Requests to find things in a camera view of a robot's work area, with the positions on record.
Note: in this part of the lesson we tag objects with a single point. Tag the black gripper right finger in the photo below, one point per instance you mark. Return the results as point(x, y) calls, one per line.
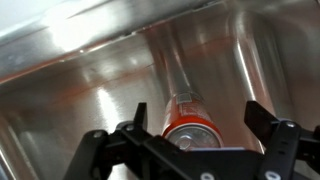
point(283, 143)

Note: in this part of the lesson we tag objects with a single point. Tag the red soda can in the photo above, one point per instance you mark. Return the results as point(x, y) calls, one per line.
point(188, 115)

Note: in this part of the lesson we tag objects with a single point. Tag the stainless steel sink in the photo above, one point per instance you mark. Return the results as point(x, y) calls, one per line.
point(100, 76)

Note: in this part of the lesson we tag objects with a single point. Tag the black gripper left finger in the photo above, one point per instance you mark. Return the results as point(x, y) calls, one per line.
point(95, 150)

